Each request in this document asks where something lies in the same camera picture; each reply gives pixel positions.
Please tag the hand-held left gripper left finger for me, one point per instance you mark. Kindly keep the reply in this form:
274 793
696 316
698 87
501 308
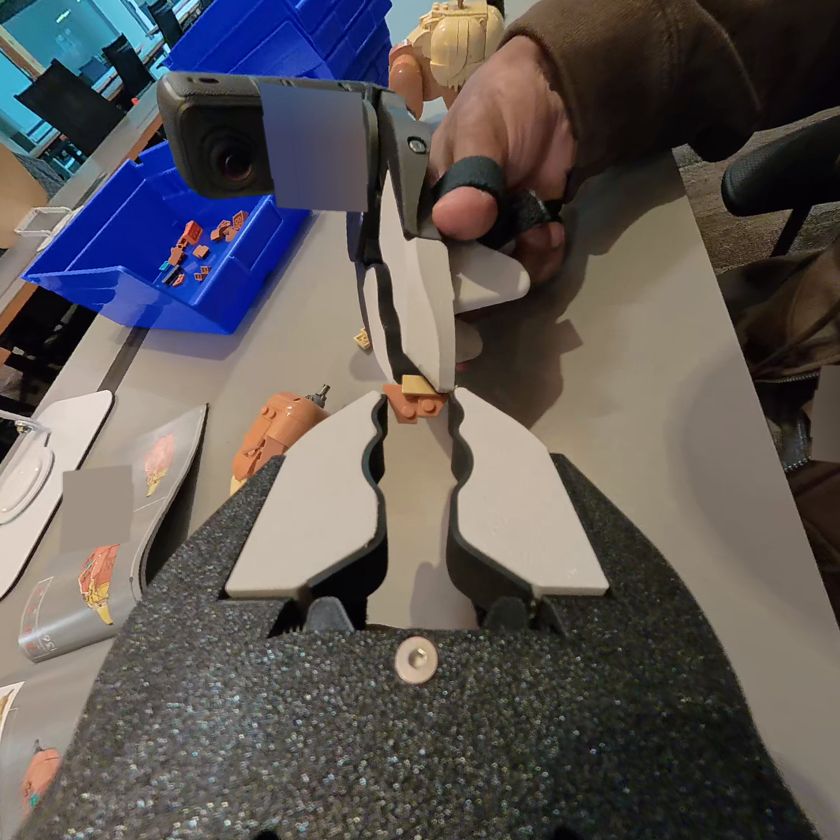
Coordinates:
315 505

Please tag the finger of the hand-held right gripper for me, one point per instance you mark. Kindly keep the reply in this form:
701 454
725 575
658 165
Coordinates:
375 315
423 308

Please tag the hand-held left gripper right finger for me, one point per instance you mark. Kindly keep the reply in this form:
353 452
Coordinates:
518 505

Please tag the small tan brick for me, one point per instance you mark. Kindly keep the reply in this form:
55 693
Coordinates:
417 386

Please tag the brown brick plate assembly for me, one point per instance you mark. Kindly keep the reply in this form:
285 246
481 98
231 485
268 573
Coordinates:
410 410

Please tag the person's right forearm brown sleeve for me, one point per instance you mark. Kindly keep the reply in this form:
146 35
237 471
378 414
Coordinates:
669 72

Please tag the grey desk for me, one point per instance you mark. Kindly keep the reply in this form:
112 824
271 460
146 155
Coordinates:
623 394

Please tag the person's right hand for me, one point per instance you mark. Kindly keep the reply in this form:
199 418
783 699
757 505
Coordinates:
512 124

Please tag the tiny tan brick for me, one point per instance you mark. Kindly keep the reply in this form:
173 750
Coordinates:
361 338

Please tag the brown rounded brick model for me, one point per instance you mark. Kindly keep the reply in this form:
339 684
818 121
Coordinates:
275 433

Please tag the stack of blue bins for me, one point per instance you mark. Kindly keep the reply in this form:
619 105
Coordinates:
275 39

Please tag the pile of brown loose bricks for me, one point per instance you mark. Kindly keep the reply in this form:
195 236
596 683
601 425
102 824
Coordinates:
200 253

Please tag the black background chair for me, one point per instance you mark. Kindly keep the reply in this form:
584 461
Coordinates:
72 105

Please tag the blue plastic bin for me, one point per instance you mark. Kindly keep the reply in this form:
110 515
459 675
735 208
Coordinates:
131 262

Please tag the grey instruction booklet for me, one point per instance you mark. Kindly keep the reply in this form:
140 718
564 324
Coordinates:
124 525

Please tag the beige brick figure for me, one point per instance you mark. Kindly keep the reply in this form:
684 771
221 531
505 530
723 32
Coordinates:
453 46

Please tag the white clear-lidded tray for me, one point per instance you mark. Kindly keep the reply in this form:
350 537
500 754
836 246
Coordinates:
59 433

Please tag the person's leg dark clothing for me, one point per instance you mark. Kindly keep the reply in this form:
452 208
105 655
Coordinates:
787 341

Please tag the black mesh office chair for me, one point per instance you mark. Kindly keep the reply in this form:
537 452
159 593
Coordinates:
781 177

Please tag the instruction sheet with brown model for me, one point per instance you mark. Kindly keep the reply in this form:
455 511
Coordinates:
26 768

